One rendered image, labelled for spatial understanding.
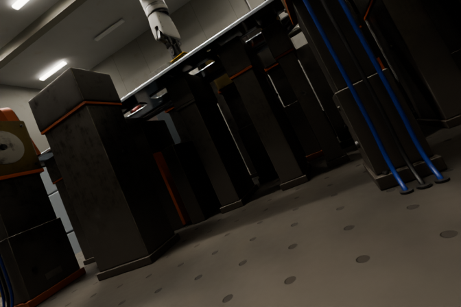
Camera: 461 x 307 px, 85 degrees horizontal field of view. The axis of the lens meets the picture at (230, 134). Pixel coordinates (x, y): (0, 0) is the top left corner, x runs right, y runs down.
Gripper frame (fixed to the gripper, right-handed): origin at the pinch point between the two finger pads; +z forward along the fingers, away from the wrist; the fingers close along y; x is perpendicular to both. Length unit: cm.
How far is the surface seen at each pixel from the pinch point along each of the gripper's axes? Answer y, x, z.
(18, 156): 51, -14, 25
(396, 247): 59, 45, 53
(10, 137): 51, -14, 20
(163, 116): 4.0, -14.2, 19.1
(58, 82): 52, 9, 21
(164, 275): 56, 20, 53
